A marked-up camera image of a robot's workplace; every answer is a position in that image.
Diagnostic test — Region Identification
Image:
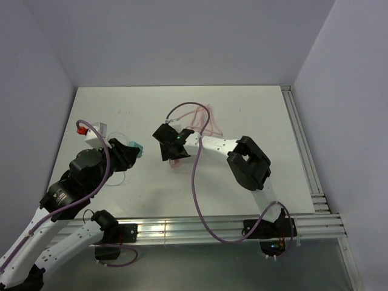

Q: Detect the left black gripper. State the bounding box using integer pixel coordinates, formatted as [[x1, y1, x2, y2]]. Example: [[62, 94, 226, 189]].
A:
[[89, 137, 140, 195]]

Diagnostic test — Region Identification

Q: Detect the teal plug adapter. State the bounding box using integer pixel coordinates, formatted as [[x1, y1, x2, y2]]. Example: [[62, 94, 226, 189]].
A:
[[127, 139, 144, 159]]

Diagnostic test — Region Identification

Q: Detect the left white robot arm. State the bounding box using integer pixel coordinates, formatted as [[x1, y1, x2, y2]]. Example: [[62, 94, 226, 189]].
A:
[[1, 138, 141, 290]]

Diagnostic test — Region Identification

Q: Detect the pink power strip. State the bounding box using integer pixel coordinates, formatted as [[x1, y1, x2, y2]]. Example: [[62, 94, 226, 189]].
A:
[[169, 159, 181, 168]]

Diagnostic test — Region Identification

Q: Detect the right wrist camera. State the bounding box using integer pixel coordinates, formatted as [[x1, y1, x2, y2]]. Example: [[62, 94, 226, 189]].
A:
[[165, 118, 182, 132]]

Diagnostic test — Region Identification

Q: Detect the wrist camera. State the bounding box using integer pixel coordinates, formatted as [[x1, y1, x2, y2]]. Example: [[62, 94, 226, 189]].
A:
[[84, 121, 109, 149], [165, 118, 182, 132]]

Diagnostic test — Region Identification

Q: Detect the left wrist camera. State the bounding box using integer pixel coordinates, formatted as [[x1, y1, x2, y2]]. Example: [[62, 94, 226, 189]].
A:
[[84, 121, 109, 149]]

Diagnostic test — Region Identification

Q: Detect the pink power strip cable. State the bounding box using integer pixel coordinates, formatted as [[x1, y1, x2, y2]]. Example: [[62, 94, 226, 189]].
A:
[[177, 102, 224, 138]]

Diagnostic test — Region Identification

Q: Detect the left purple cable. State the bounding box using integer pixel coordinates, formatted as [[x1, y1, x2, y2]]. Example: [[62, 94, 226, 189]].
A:
[[0, 119, 140, 270]]

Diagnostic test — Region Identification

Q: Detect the purple cable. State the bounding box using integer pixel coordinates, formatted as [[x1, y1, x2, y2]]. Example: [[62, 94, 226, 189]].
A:
[[0, 119, 140, 270], [165, 101, 295, 261]]

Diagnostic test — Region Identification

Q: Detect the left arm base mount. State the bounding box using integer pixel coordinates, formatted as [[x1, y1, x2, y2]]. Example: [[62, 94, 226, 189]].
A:
[[90, 210, 138, 265]]

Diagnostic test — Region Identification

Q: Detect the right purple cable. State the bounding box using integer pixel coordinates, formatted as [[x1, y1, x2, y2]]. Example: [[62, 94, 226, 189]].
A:
[[165, 101, 295, 261]]

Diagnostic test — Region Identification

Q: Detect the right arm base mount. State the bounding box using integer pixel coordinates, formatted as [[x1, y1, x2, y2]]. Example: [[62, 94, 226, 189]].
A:
[[248, 218, 298, 257]]

